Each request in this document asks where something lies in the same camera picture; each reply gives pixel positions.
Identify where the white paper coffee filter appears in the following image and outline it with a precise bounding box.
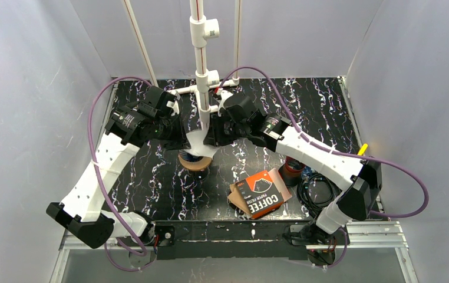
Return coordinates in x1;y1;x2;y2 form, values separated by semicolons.
185;129;220;158

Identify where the wooden ring dripper holder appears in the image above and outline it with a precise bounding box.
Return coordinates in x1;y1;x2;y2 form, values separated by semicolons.
178;154;213;172

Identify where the red and black carafe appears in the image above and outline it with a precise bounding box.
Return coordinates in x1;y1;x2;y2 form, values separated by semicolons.
279;156;306;187

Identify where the orange coffee filter package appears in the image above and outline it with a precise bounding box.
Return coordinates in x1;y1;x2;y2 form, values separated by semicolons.
227;169;292;219

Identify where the blue glass dripper cone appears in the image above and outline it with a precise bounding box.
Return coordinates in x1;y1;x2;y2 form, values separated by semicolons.
179;150;203;162

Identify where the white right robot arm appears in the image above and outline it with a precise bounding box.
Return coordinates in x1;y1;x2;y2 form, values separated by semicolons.
205;91;382;235

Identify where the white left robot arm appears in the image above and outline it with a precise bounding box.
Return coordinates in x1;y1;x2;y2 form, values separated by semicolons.
46;86;190;249

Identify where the clear glass brown cup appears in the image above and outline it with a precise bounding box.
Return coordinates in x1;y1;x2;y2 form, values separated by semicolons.
189;168;210;182

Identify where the white PVC pipe stand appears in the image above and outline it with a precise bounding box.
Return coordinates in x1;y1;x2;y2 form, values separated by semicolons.
121;0;245;134

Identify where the yellow marker pen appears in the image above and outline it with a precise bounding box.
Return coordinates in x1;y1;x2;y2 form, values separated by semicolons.
357;143;368;156

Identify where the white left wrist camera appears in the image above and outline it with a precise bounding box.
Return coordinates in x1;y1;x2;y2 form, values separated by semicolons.
166;90;181;116

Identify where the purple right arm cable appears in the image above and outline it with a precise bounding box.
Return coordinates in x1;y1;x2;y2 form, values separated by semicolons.
214;65;430;271

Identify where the coiled black cable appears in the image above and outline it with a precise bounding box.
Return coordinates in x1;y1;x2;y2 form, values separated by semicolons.
296;173;344;218

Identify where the aluminium frame rail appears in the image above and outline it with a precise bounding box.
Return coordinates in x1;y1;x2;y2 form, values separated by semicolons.
51;221;418;282

